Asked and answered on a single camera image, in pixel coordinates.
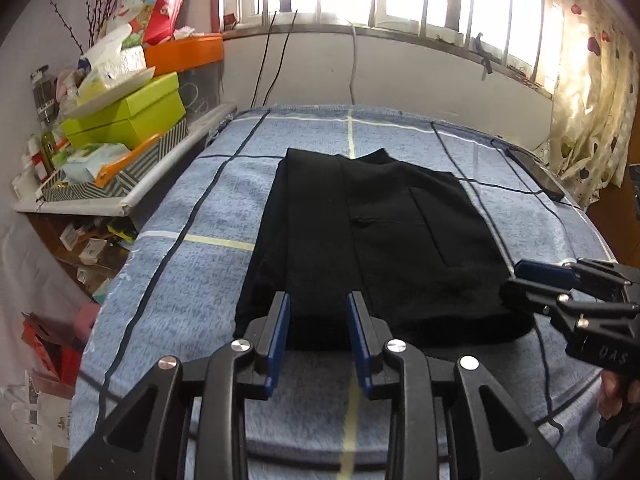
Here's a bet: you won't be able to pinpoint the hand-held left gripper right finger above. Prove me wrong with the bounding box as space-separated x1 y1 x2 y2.
346 291 576 480

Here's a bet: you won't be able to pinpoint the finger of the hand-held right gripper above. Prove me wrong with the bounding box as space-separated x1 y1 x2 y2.
500 280 626 333
515 258 623 286

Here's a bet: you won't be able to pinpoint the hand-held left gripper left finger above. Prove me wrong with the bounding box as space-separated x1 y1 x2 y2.
57 291 292 480

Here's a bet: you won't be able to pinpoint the black pants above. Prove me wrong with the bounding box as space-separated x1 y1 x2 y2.
234 147 535 361

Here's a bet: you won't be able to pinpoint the person's right hand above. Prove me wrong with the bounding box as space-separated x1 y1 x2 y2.
597 372 632 419

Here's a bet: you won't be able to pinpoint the black phone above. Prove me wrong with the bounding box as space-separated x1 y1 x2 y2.
505 147 568 201

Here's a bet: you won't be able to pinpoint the blue plaid blanket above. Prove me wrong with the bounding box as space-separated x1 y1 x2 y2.
67 104 621 480

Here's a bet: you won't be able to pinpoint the floral cream curtain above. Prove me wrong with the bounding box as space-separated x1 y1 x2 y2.
547 0 633 211

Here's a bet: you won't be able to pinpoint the pink cloth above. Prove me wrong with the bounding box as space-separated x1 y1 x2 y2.
74 302 101 336

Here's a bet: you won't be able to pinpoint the striped tray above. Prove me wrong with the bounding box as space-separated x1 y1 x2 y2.
40 120 190 203

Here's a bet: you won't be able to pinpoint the red bag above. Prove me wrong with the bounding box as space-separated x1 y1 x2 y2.
21 312 83 386

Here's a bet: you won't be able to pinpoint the orange shoehorn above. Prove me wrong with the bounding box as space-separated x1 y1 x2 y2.
95 132 163 188

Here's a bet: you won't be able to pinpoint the white paper bag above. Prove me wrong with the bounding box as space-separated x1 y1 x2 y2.
0 385 73 461

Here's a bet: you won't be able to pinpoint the green box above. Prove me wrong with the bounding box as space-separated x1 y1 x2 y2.
60 72 187 151

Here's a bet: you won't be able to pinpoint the orange box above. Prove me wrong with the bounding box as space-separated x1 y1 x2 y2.
142 34 223 78

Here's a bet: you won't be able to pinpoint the tissue pack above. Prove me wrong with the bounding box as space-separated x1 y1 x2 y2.
75 45 147 106

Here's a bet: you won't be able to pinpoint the dark jar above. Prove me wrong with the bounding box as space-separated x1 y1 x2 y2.
31 65 58 123

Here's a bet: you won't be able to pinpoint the red box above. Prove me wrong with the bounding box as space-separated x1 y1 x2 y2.
142 0 198 46

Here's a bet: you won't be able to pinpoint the dried branches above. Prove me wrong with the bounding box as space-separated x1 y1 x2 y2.
45 0 126 56

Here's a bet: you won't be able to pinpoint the thin black cable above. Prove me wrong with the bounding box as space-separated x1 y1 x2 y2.
430 121 518 266

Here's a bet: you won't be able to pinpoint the black strap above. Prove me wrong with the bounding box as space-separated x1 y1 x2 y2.
472 32 496 81

